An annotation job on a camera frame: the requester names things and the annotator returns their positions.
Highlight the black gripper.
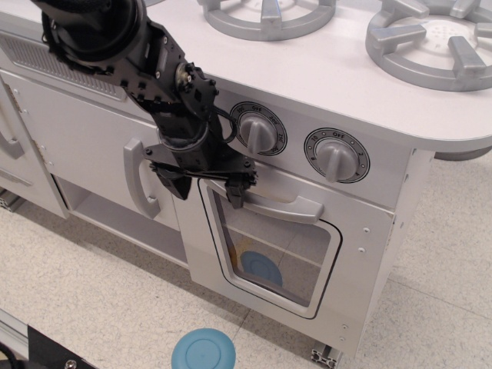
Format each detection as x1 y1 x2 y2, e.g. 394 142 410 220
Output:
144 134 257 209

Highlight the white oven door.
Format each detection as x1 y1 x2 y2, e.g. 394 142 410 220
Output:
175 165 394 356

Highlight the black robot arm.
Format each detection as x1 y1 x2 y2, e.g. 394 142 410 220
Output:
37 1 256 208

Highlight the grey left oven knob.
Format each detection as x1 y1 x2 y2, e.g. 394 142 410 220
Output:
231 101 288 156

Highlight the grey oven knob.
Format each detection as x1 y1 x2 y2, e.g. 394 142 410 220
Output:
231 101 288 156
304 128 371 184

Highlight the grey right oven knob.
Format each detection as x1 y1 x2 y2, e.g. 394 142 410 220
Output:
304 128 371 184

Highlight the yellow plastic toy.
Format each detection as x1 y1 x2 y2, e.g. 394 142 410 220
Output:
228 239 248 268

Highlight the white cabinet door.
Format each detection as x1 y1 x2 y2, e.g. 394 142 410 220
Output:
1 71 178 229

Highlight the white toy kitchen body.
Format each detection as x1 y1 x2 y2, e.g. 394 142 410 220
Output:
1 1 491 368

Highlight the blue round plate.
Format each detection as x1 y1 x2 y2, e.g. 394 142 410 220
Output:
171 328 236 369

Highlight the grey left stove burner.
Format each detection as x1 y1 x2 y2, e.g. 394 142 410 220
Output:
198 1 337 42

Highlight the grey stove burner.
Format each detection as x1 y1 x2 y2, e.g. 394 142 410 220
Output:
198 1 337 42
365 1 491 91

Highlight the grey vent grille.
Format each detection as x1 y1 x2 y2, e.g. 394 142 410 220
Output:
1 32 126 101

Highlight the grey right stove burner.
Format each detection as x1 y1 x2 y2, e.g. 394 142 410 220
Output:
365 1 491 91

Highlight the black cable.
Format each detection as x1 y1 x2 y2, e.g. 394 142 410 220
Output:
213 107 241 144

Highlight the grey cabinet door handle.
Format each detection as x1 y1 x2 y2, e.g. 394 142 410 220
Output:
123 138 161 220

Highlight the grey oven door handle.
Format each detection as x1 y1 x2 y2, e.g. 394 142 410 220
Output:
207 180 324 223

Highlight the aluminium frame rail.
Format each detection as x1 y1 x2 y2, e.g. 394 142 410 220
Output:
0 188 25 212

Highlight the grey far-left door handle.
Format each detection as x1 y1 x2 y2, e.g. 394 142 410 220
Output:
1 98 24 160

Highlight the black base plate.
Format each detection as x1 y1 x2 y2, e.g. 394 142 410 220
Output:
22 326 96 369

